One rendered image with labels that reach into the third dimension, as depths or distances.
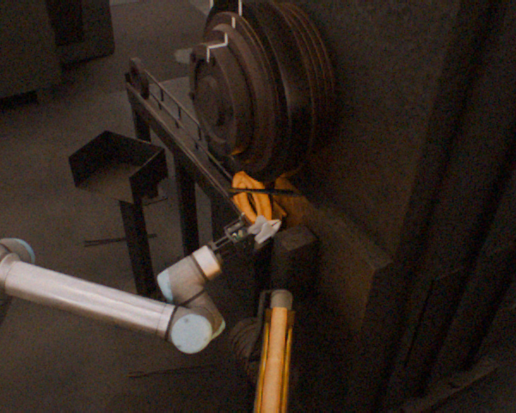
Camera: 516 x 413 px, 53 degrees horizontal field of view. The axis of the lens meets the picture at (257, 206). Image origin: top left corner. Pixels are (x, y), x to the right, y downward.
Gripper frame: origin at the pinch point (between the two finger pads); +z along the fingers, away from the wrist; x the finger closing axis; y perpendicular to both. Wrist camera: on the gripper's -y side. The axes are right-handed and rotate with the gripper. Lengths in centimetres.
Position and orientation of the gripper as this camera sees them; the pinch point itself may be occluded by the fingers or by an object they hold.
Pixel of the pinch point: (277, 224)
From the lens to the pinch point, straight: 150.0
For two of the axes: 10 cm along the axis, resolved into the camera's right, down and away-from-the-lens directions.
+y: -2.6, -6.4, -7.2
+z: 8.4, -5.2, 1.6
